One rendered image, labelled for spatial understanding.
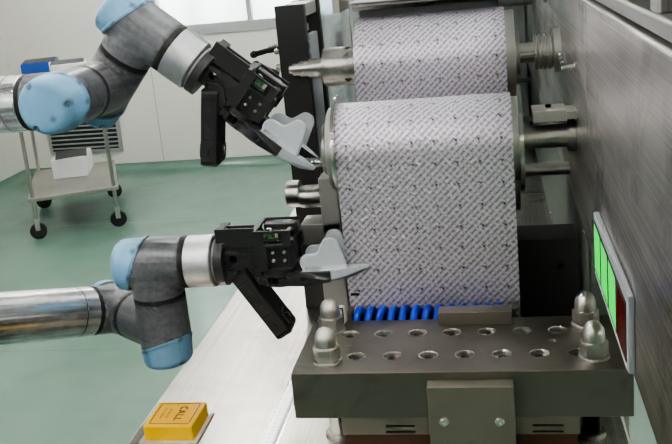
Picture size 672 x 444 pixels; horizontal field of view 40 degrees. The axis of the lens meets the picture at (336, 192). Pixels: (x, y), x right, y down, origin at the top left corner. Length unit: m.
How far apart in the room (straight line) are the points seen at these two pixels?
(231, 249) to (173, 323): 0.14
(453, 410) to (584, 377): 0.15
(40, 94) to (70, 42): 6.29
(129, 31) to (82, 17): 6.13
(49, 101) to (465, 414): 0.63
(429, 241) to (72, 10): 6.35
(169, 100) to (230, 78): 5.97
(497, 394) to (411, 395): 0.10
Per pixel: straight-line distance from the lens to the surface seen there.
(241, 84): 1.26
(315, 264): 1.26
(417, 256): 1.26
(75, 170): 6.23
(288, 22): 1.56
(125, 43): 1.30
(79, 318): 1.41
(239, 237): 1.28
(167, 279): 1.31
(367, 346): 1.19
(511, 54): 1.44
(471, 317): 1.22
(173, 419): 1.31
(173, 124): 7.28
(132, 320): 1.39
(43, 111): 1.21
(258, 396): 1.38
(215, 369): 1.49
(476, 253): 1.26
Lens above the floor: 1.52
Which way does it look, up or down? 15 degrees down
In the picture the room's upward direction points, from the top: 5 degrees counter-clockwise
